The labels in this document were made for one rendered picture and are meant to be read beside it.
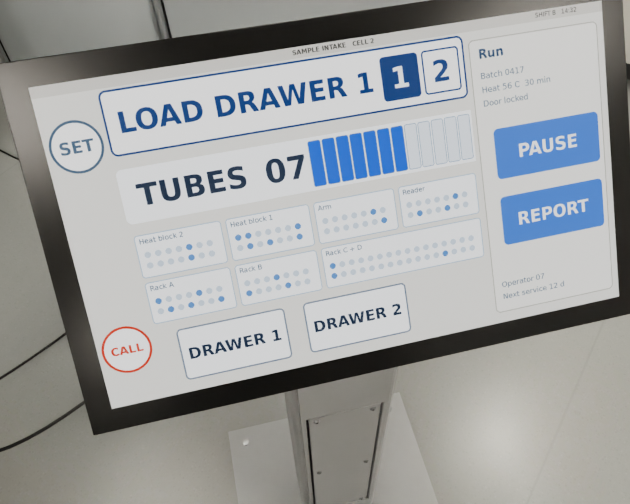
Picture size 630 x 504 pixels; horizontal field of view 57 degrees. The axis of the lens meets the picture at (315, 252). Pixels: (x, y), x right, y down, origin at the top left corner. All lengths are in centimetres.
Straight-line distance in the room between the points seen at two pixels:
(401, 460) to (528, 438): 34
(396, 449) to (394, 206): 106
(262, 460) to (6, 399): 73
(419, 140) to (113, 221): 26
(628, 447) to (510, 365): 33
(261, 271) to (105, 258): 13
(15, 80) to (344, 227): 28
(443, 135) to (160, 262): 26
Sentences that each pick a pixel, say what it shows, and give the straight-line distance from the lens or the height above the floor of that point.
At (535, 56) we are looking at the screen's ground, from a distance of 56.
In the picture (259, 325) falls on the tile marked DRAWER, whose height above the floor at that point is 101.
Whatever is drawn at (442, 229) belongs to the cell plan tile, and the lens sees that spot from 52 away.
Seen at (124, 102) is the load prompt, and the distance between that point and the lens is 49.
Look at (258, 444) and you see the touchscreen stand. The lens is 151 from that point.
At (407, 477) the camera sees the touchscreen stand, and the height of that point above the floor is 3.
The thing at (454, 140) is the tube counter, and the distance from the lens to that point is 52.
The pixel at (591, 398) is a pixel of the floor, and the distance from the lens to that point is 172.
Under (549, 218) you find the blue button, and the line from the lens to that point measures 57.
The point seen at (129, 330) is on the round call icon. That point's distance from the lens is 51.
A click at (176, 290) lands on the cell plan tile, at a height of 105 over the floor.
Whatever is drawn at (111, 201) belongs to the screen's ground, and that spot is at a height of 111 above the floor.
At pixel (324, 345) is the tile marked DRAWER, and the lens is 52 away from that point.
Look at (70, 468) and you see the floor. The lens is 165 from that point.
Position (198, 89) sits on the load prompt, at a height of 117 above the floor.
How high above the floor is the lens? 144
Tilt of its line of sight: 51 degrees down
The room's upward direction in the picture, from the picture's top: 2 degrees counter-clockwise
